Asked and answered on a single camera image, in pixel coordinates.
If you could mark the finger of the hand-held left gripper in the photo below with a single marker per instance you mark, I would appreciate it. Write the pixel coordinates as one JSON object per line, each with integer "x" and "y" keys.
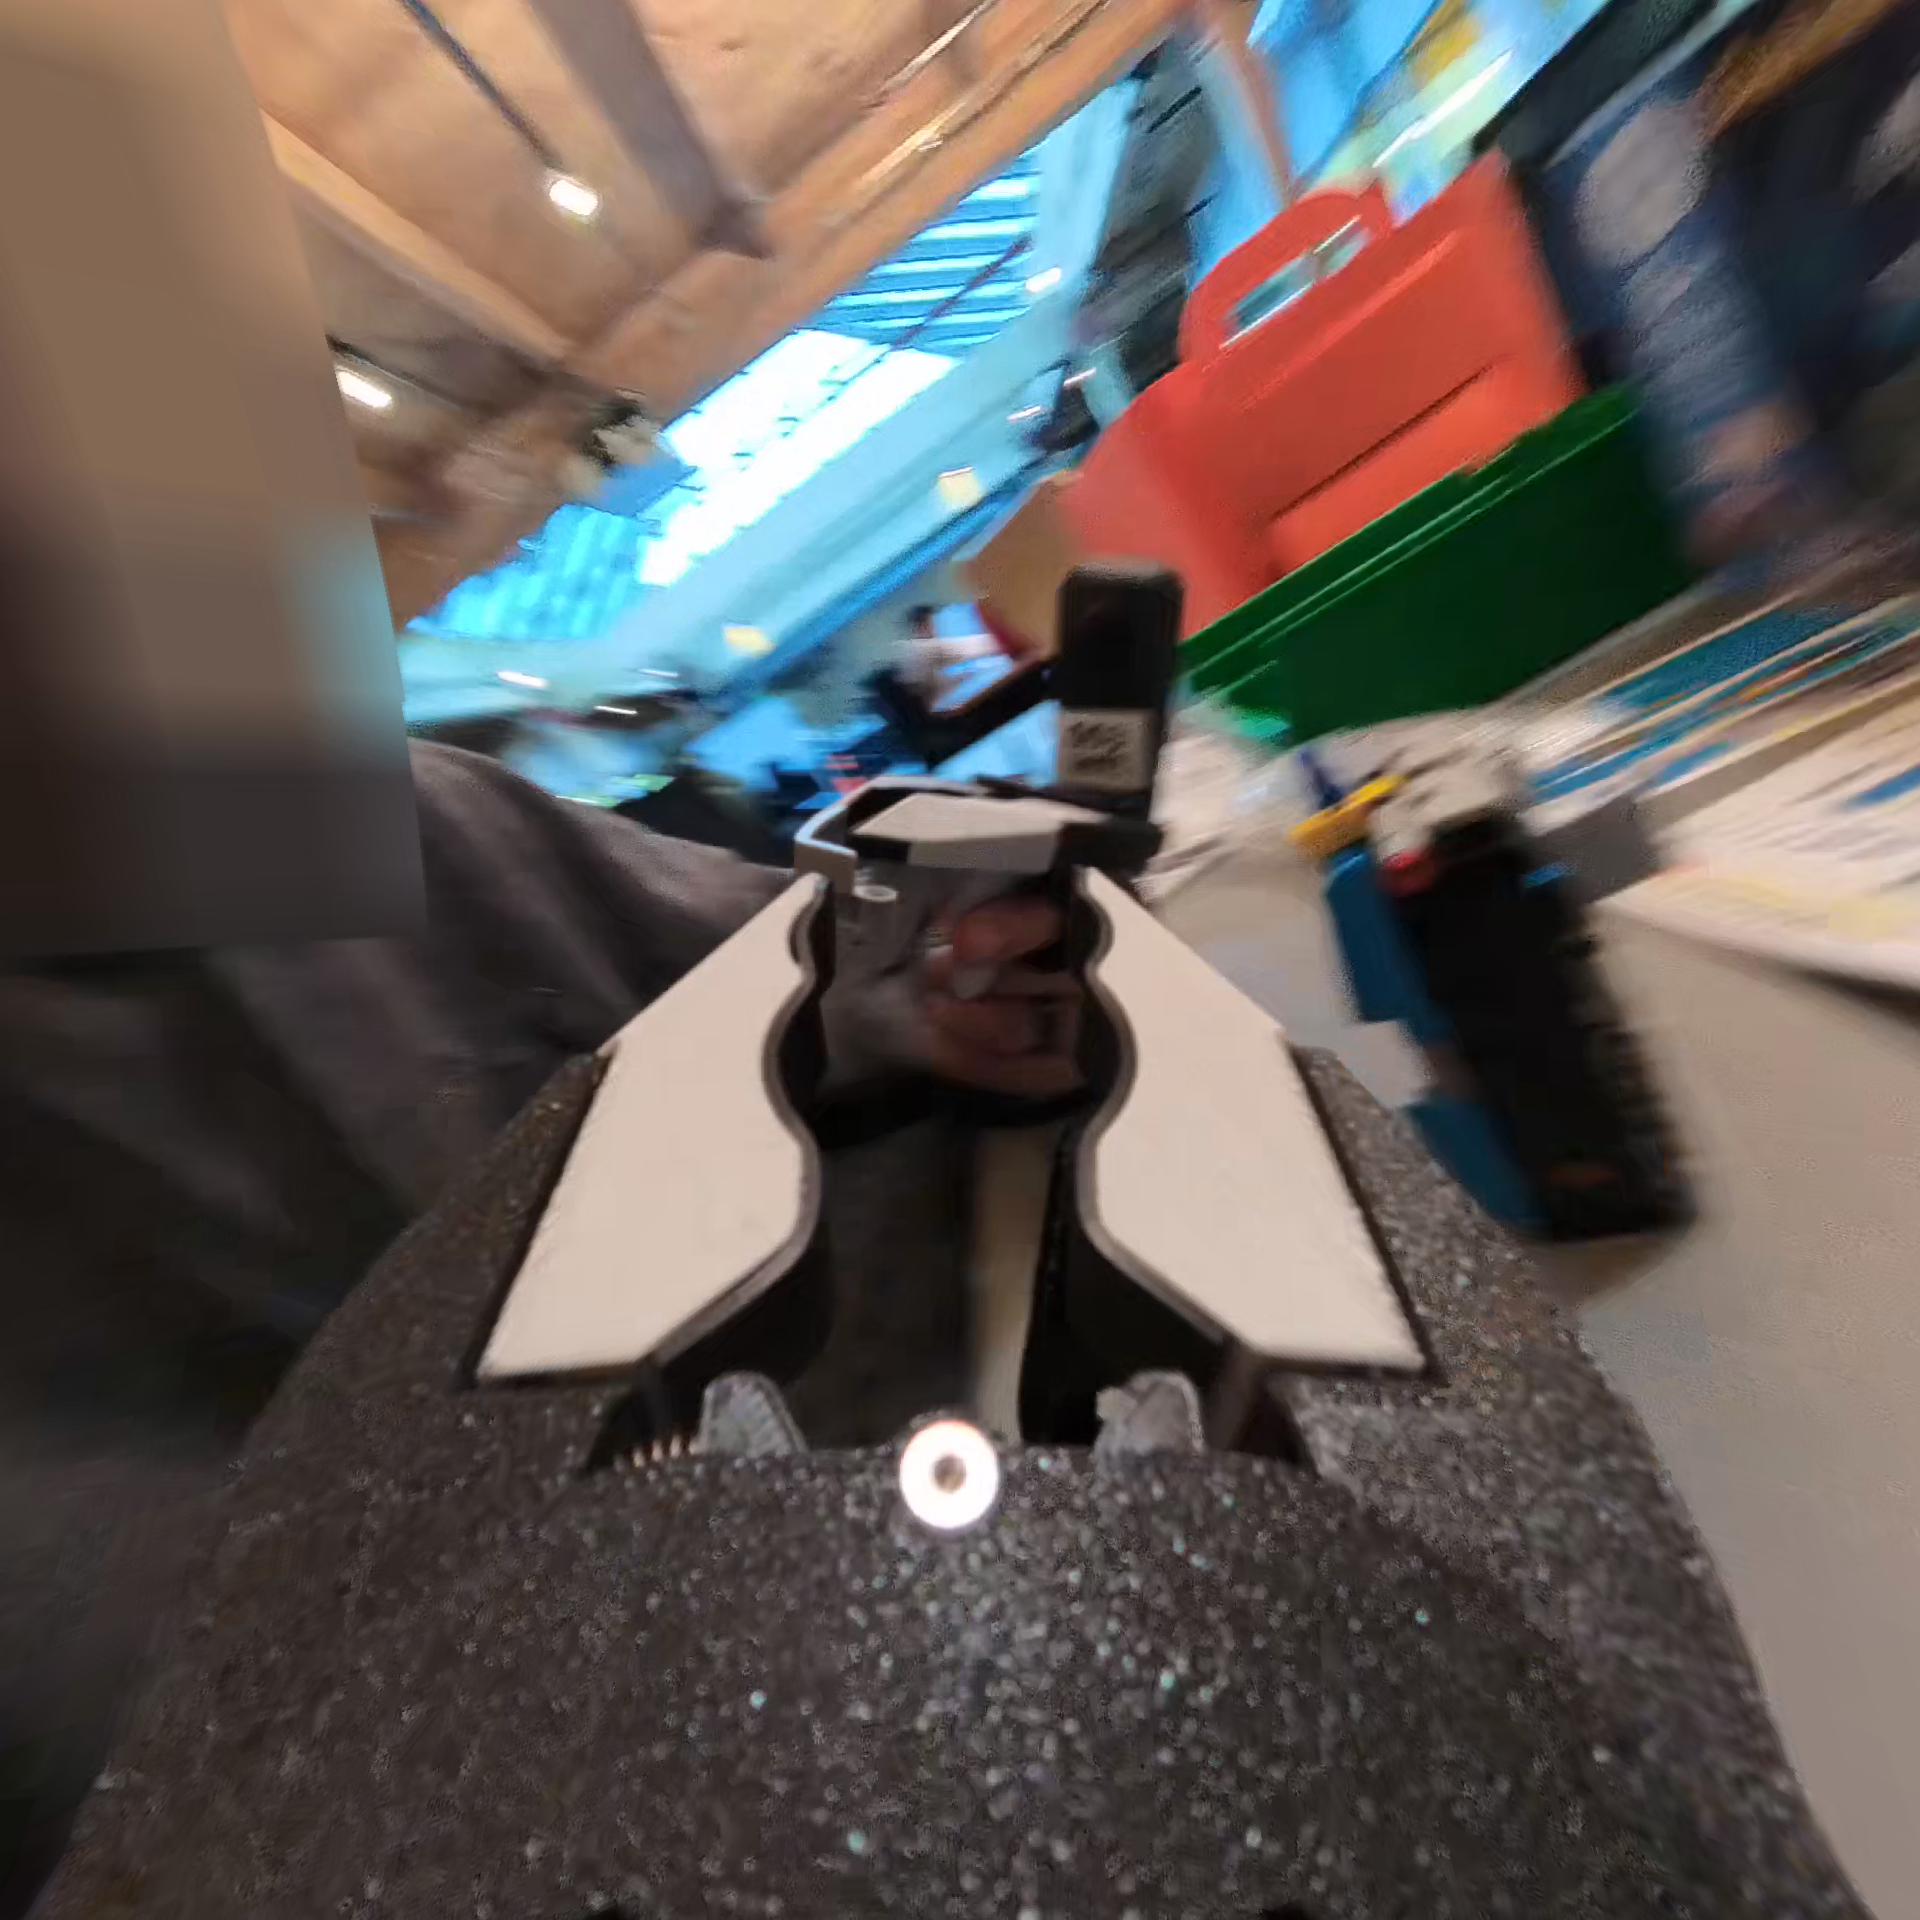
{"x": 820, "y": 856}
{"x": 975, "y": 832}

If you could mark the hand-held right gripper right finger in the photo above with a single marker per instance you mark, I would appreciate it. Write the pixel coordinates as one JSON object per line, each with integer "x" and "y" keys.
{"x": 1243, "y": 1184}

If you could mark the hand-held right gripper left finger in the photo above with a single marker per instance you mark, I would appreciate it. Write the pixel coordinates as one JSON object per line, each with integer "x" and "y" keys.
{"x": 674, "y": 1171}

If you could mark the small grey brick piece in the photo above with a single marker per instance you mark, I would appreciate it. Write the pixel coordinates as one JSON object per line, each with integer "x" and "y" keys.
{"x": 882, "y": 913}

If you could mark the blue and black brick model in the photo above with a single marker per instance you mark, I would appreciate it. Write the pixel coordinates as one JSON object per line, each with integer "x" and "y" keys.
{"x": 1516, "y": 975}

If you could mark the grey desk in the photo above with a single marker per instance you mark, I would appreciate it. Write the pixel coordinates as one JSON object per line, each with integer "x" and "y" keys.
{"x": 1724, "y": 1425}

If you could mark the person's left hand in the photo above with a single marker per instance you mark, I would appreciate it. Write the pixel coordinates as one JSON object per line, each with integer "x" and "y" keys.
{"x": 961, "y": 1003}

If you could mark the green plastic bin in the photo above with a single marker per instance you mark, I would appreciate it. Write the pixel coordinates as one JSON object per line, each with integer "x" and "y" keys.
{"x": 1441, "y": 586}

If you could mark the orange plastic bin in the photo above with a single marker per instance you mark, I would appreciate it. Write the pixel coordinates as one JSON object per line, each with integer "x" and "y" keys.
{"x": 1348, "y": 390}

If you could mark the blue sticker sheet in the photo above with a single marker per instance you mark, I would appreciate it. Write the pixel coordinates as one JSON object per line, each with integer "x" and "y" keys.
{"x": 1724, "y": 691}

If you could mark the open instruction booklet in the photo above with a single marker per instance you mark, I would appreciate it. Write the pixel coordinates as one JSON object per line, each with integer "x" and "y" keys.
{"x": 1786, "y": 856}

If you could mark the ceiling light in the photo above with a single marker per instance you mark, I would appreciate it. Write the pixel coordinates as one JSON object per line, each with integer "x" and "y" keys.
{"x": 363, "y": 390}
{"x": 569, "y": 194}

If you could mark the blue toy robot box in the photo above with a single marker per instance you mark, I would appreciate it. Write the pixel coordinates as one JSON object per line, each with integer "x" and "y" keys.
{"x": 1711, "y": 254}

